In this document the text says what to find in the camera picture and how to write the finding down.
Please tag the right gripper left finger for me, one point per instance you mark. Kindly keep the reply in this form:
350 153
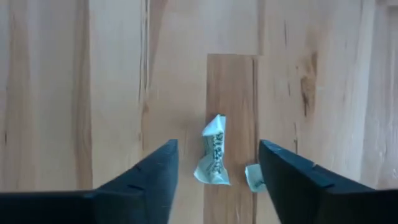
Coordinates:
146 186

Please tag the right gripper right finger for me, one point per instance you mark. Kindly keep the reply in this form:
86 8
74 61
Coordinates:
304 193

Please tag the green white sweetener packet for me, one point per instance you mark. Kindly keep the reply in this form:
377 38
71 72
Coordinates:
213 155
253 178

